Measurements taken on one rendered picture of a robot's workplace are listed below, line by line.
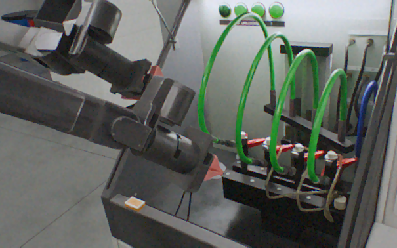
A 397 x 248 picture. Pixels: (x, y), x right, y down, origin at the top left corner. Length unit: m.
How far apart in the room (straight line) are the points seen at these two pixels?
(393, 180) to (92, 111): 0.66
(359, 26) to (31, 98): 0.85
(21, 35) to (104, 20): 0.17
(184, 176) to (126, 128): 0.16
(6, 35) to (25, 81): 0.36
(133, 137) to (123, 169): 0.62
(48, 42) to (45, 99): 0.25
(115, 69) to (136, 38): 3.28
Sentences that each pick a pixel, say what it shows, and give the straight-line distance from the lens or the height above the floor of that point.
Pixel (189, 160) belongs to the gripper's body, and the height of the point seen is 1.28.
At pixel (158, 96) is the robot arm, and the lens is 0.53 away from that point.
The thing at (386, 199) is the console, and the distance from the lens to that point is 0.93.
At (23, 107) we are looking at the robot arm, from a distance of 0.46.
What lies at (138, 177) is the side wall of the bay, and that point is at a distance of 1.17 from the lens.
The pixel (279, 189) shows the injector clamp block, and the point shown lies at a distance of 0.99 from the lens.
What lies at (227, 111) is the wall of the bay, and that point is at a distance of 1.36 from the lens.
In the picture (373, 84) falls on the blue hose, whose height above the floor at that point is 1.22.
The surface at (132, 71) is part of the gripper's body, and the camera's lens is 0.68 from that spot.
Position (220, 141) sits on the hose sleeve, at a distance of 0.89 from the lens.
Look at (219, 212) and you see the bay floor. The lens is 1.16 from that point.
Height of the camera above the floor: 1.60
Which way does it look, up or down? 27 degrees down
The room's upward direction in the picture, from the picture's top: 7 degrees counter-clockwise
